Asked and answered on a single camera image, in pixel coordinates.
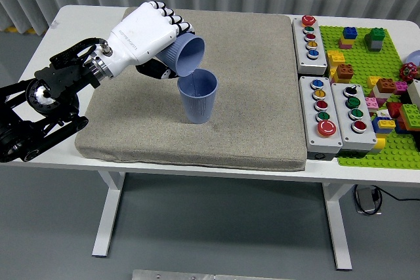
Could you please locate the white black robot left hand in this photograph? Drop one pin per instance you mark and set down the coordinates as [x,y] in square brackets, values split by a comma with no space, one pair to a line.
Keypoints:
[141,37]

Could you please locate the white box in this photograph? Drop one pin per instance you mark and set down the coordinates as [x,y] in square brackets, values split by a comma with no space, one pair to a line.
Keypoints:
[414,91]

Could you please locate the blue ribbed plastic cup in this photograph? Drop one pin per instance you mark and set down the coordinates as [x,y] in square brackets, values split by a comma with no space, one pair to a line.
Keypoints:
[198,106]
[190,55]

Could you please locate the green grey brick stack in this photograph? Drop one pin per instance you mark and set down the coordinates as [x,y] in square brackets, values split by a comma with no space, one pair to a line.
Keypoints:
[375,40]

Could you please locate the grey box small red mushroom button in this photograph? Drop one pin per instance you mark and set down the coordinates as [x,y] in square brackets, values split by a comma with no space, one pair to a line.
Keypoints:
[310,60]

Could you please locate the grey power adapter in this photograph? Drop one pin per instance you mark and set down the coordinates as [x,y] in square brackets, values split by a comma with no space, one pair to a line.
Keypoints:
[365,200]

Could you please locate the grey box large red mushroom button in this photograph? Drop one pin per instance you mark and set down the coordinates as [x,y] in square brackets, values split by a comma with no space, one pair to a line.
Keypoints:
[323,142]

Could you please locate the red valve wheel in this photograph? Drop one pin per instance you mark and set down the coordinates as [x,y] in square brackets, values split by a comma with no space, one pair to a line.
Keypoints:
[407,71]

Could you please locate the grey-brown fabric mat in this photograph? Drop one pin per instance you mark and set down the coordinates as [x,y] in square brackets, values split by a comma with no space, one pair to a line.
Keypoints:
[243,63]

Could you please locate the green studded baseplate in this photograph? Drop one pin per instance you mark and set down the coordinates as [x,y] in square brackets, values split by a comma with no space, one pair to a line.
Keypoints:
[357,53]

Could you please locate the light blue bowl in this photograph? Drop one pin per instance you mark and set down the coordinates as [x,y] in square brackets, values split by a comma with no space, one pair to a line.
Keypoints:
[414,57]

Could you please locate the magenta toy brick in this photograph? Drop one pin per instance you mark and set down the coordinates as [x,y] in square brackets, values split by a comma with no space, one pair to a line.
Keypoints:
[401,87]

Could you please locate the light pink toy brick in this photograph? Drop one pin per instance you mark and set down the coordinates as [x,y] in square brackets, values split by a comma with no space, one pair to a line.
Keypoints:
[372,103]

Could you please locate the yellow black floor tape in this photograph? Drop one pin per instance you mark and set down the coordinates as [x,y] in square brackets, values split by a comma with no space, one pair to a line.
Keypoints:
[33,31]

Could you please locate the blue yellow pink brick stack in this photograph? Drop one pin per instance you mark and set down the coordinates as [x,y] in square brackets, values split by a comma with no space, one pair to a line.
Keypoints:
[348,38]

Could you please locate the green orange brick stack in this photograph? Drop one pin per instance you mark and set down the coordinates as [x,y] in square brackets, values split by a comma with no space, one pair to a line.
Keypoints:
[409,116]

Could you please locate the brown white brick stack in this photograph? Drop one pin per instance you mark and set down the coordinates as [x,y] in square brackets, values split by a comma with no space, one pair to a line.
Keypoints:
[385,87]

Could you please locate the brown yellow brick stack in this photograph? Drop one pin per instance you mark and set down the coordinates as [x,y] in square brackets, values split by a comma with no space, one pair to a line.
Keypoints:
[344,73]

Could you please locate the yellow toy brick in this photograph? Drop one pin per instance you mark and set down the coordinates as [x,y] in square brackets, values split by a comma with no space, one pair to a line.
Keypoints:
[372,81]
[379,145]
[334,58]

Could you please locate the red toy brick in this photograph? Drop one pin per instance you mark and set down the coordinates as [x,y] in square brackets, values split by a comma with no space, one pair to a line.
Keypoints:
[393,109]

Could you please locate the grey box black knob four buttons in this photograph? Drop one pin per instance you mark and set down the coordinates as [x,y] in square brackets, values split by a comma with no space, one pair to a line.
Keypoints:
[361,139]

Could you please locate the white table leg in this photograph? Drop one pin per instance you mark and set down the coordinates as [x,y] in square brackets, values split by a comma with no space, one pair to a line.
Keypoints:
[338,224]
[108,214]

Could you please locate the white tile yellow symbol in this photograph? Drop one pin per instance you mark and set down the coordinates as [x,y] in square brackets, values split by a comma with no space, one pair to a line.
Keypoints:
[382,114]

